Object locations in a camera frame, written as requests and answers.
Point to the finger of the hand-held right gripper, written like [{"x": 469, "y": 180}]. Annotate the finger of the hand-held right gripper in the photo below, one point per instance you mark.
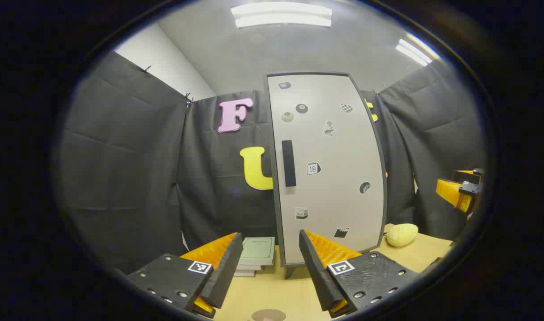
[
  {"x": 454, "y": 194},
  {"x": 470, "y": 176}
]

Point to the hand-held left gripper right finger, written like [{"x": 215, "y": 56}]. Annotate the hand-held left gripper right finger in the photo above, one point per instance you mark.
[{"x": 318, "y": 276}]

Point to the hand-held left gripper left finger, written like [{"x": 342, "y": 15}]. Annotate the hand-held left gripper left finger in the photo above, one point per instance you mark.
[{"x": 225, "y": 272}]

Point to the dark grey cabinet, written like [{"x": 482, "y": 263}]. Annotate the dark grey cabinet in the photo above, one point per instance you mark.
[{"x": 290, "y": 271}]

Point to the brown book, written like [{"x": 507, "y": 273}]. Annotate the brown book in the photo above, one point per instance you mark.
[{"x": 248, "y": 267}]

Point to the green book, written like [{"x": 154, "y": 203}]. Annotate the green book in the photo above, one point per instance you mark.
[{"x": 258, "y": 249}]

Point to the yellow bread bun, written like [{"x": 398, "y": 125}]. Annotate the yellow bread bun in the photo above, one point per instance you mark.
[{"x": 402, "y": 235}]

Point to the ceiling light panel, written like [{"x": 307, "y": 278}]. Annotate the ceiling light panel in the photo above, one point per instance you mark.
[
  {"x": 413, "y": 51},
  {"x": 280, "y": 14}
]

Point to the black backdrop cloth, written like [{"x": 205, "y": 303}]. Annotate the black backdrop cloth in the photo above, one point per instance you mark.
[{"x": 129, "y": 169}]

